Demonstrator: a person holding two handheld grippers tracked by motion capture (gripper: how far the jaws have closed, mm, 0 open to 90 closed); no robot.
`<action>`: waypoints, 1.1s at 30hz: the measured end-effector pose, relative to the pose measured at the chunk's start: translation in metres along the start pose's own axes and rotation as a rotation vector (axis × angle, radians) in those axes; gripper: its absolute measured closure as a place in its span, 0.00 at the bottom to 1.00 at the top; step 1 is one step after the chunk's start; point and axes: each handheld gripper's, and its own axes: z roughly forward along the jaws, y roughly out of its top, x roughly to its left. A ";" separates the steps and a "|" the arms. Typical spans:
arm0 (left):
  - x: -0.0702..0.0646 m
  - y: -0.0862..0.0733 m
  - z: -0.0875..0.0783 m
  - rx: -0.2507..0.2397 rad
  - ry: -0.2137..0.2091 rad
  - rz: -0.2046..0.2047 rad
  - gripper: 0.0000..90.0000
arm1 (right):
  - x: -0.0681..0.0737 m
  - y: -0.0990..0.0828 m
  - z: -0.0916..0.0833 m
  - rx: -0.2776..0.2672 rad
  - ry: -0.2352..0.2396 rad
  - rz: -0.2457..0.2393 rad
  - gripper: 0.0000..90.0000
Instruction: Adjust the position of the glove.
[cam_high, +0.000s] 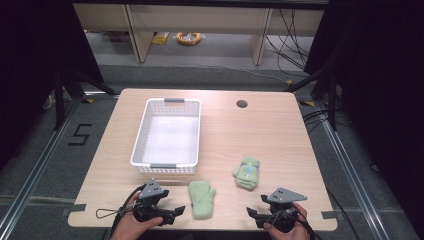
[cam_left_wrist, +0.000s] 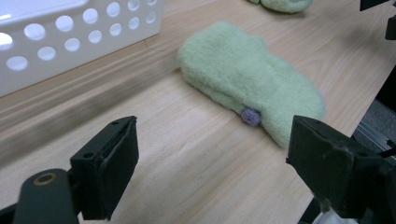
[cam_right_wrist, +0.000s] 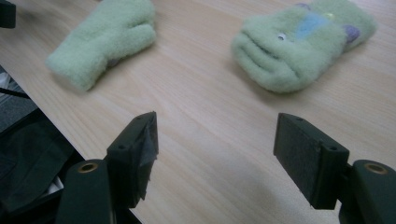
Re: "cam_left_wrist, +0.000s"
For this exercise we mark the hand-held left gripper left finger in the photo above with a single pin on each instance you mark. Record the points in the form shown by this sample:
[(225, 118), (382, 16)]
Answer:
[(106, 168)]

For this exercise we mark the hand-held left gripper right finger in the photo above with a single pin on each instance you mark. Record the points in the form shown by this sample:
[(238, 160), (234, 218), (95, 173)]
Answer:
[(330, 161)]

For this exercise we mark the white perforated plastic basket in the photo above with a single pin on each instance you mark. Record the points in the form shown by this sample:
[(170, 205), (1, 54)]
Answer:
[(77, 37)]

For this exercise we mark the metal floor rail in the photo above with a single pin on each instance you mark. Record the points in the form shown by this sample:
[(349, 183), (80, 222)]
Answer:
[(375, 135)]

